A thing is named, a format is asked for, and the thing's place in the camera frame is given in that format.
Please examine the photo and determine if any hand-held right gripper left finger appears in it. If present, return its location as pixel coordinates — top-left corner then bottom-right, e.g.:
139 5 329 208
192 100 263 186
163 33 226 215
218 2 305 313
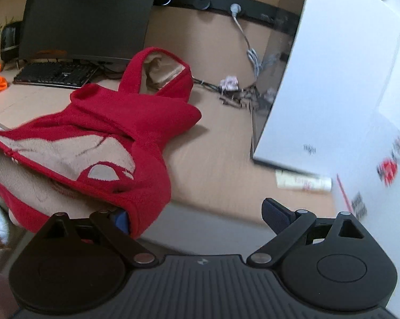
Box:
37 208 156 268

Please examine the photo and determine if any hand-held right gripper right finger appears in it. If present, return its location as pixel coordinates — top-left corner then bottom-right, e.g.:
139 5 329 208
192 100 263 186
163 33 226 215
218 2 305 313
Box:
246 198 367 268

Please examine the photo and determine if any red fleece hoodie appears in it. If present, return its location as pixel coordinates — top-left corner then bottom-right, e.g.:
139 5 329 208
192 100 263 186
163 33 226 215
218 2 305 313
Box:
0 47 202 238

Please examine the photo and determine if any white printed tube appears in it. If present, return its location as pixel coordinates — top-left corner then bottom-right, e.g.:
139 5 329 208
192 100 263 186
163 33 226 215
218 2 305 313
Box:
275 169 333 193

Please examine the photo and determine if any white printed cardboard box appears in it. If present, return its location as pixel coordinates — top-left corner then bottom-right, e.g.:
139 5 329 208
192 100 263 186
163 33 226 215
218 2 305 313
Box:
333 103 400 230

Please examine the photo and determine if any crumpled white paper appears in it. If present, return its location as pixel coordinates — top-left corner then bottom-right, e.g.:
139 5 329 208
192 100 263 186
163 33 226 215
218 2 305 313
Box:
219 76 239 91

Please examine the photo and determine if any white computer case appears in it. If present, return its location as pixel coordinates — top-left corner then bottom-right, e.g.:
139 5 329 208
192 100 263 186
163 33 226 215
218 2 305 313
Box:
250 0 400 173

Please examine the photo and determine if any black keyboard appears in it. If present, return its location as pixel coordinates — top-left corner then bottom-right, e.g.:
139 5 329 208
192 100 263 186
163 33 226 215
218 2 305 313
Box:
13 62 100 89

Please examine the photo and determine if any black computer monitor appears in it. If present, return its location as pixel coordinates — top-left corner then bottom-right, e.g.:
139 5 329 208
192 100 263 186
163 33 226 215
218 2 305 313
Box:
18 0 162 66

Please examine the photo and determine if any black cylindrical container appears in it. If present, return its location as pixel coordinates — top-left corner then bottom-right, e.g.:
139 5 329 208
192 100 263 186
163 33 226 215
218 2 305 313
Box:
0 21 24 63

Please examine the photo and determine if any black cable bundle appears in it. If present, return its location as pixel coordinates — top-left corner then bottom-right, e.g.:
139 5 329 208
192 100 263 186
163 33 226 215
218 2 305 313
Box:
97 60 129 80
192 76 274 110

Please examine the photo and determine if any white power cable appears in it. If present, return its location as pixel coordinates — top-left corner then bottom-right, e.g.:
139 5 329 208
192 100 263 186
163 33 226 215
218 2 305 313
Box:
230 3 280 80

